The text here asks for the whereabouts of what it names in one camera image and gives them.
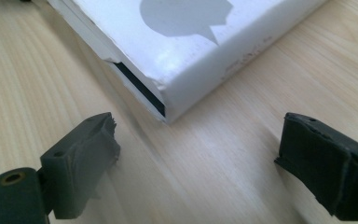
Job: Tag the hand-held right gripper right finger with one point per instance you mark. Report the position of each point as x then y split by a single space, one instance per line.
326 158

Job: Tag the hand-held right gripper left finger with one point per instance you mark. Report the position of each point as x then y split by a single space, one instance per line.
74 161

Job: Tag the white cardboard box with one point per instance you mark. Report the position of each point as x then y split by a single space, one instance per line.
180 56

